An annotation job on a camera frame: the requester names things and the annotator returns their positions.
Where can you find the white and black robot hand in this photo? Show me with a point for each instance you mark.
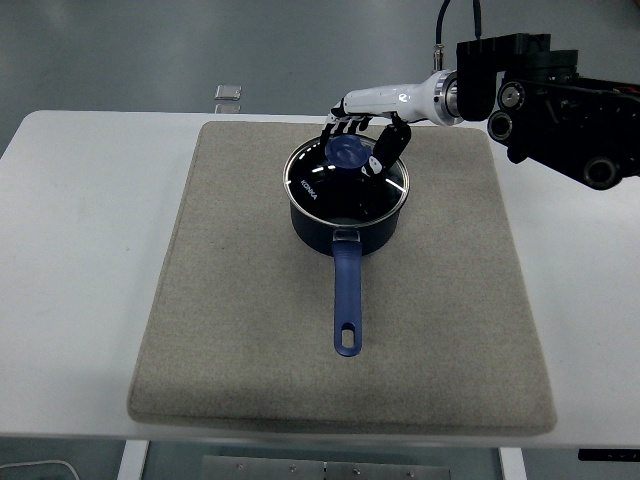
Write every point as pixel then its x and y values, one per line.
pixel 390 97

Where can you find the glass lid with blue knob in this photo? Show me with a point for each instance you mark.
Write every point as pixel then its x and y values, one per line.
pixel 312 192

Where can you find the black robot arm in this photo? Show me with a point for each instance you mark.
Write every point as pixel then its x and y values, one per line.
pixel 560 115

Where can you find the square metal floor plate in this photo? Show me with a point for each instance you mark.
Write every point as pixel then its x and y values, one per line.
pixel 228 91
pixel 227 108

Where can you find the beige fabric mat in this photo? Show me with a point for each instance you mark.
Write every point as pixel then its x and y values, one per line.
pixel 240 310

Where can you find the grey metal plate with screws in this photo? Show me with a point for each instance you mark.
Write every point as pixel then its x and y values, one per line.
pixel 310 470

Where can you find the white table leg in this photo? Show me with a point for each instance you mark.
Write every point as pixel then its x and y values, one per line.
pixel 132 462
pixel 512 465

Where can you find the black control panel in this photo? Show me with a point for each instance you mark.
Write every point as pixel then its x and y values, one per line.
pixel 607 455

